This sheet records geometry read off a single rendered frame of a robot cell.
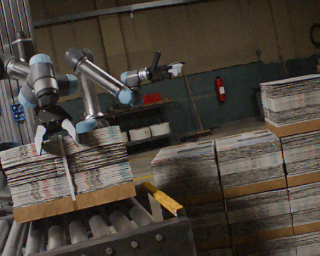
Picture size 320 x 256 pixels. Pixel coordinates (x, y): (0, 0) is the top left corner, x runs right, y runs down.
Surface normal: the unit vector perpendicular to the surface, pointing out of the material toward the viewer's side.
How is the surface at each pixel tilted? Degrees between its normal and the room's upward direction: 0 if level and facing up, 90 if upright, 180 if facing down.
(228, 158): 90
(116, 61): 90
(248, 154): 90
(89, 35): 90
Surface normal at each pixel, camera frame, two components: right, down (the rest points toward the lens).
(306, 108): -0.11, 0.11
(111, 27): 0.25, 0.04
